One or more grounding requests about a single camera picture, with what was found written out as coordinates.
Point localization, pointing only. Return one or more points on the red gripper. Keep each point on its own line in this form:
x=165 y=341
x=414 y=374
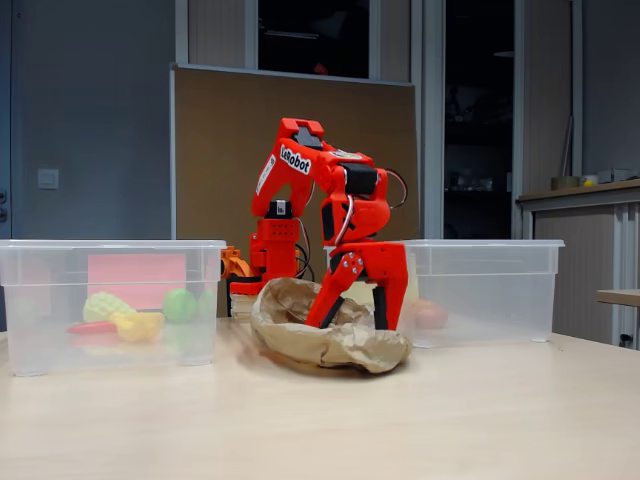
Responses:
x=381 y=265

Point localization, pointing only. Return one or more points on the brown toy donut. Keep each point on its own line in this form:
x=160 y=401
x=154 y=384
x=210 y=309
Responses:
x=430 y=315

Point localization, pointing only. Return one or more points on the green toy apple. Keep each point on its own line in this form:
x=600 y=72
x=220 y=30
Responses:
x=179 y=305

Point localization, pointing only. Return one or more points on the yellow toy banana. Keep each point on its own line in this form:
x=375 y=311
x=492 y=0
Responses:
x=137 y=325

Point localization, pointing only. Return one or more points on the light green toy grapes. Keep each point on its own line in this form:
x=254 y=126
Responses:
x=102 y=306

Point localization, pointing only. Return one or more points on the red toy chili pepper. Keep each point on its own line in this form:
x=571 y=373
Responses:
x=90 y=328

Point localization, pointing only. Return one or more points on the red robot arm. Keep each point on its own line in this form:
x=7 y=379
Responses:
x=290 y=175

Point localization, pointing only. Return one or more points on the yellow-green paper label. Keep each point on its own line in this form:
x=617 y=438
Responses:
x=413 y=280

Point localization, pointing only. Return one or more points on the clear plastic bin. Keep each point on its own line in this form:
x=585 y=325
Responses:
x=490 y=300
x=50 y=350

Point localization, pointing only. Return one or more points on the pink paper label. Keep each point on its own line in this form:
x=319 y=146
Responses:
x=135 y=275

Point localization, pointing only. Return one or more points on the brown paper bag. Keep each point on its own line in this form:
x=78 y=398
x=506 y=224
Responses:
x=310 y=345

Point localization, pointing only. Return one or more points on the orange printed part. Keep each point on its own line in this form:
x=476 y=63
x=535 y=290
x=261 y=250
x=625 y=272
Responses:
x=232 y=265

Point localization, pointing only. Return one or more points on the brown pinboard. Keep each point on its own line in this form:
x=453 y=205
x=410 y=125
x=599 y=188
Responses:
x=210 y=150

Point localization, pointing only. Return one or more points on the grey roller shutter cabinet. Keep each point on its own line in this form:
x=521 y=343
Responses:
x=575 y=250

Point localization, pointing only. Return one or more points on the small side table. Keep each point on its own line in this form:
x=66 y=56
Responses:
x=620 y=297

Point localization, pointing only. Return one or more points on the wooden base plate stack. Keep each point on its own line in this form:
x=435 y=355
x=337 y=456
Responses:
x=240 y=305

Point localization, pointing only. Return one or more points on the white light switch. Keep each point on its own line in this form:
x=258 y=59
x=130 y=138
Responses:
x=48 y=178

